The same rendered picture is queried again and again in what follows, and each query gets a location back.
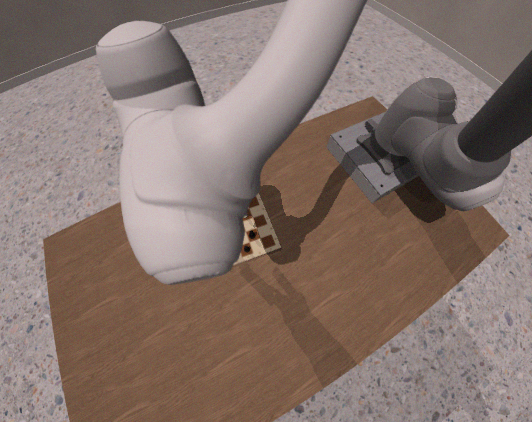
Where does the checkered chessboard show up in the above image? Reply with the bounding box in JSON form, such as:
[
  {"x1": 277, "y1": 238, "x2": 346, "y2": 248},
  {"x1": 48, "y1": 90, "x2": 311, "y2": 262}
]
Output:
[{"x1": 233, "y1": 193, "x2": 281, "y2": 266}]

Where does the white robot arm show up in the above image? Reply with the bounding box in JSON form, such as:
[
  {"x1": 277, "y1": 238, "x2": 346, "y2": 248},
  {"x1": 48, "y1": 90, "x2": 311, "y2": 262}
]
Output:
[{"x1": 96, "y1": 0, "x2": 532, "y2": 285}]

